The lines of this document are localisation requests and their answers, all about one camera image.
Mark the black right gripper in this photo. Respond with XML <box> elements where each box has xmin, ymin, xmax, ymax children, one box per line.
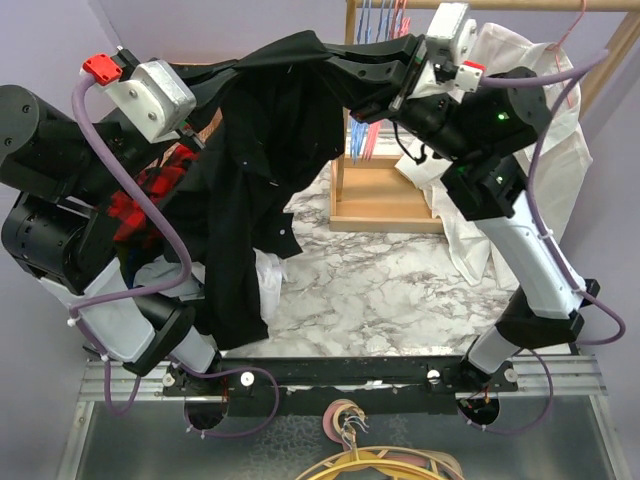
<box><xmin>306</xmin><ymin>30</ymin><xmax>481</xmax><ymax>162</ymax></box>

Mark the black button shirt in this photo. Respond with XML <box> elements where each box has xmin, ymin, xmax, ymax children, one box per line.
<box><xmin>163</xmin><ymin>30</ymin><xmax>353</xmax><ymax>350</ymax></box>

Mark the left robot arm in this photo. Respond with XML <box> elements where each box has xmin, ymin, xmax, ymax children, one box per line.
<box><xmin>1</xmin><ymin>85</ymin><xmax>221</xmax><ymax>395</ymax></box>

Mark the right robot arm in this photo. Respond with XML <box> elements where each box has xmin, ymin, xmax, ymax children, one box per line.
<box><xmin>323</xmin><ymin>34</ymin><xmax>599</xmax><ymax>391</ymax></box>

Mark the blue hanger bundle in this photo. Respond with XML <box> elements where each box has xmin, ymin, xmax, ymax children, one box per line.
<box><xmin>349</xmin><ymin>1</ymin><xmax>392</xmax><ymax>164</ymax></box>

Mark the pink hanger bundle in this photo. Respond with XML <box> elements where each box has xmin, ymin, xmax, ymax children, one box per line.
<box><xmin>362</xmin><ymin>1</ymin><xmax>408</xmax><ymax>161</ymax></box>

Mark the red black plaid shirt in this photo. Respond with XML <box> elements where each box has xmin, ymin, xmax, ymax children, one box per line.
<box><xmin>107</xmin><ymin>144</ymin><xmax>201</xmax><ymax>251</ymax></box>

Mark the white crumpled shirt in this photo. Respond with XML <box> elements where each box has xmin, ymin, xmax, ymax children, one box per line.
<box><xmin>133</xmin><ymin>249</ymin><xmax>287</xmax><ymax>323</ymax></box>

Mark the white hanging shirt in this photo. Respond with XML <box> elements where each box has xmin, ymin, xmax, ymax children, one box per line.
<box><xmin>395</xmin><ymin>23</ymin><xmax>593</xmax><ymax>291</ymax></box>

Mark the pink hanger holding shirt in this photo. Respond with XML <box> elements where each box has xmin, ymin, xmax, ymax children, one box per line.
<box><xmin>544</xmin><ymin>0</ymin><xmax>587</xmax><ymax>109</ymax></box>

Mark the pink hanger pile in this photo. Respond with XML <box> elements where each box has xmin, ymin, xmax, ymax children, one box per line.
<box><xmin>322</xmin><ymin>399</ymin><xmax>464</xmax><ymax>479</ymax></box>

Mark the yellow hanger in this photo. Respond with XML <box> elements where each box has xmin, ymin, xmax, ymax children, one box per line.
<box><xmin>297</xmin><ymin>442</ymin><xmax>442</xmax><ymax>479</ymax></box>

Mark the peach file organizer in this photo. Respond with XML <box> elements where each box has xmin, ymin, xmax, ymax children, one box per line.
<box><xmin>170</xmin><ymin>59</ymin><xmax>237</xmax><ymax>142</ymax></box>

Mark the wooden clothes rack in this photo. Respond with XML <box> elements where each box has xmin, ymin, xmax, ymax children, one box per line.
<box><xmin>329</xmin><ymin>0</ymin><xmax>639</xmax><ymax>233</ymax></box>

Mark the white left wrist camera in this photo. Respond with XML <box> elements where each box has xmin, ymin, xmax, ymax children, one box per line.
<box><xmin>82</xmin><ymin>50</ymin><xmax>196</xmax><ymax>144</ymax></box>

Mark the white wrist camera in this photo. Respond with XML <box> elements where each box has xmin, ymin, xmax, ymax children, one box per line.
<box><xmin>82</xmin><ymin>50</ymin><xmax>196</xmax><ymax>144</ymax></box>
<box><xmin>426</xmin><ymin>2</ymin><xmax>486</xmax><ymax>92</ymax></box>

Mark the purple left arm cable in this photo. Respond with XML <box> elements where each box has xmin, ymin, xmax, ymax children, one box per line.
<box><xmin>67</xmin><ymin>74</ymin><xmax>281</xmax><ymax>440</ymax></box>

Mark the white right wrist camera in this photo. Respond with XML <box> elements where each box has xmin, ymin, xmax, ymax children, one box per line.
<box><xmin>426</xmin><ymin>2</ymin><xmax>486</xmax><ymax>92</ymax></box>

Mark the black mounting rail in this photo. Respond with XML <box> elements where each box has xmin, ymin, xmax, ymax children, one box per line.
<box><xmin>164</xmin><ymin>344</ymin><xmax>521</xmax><ymax>419</ymax></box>

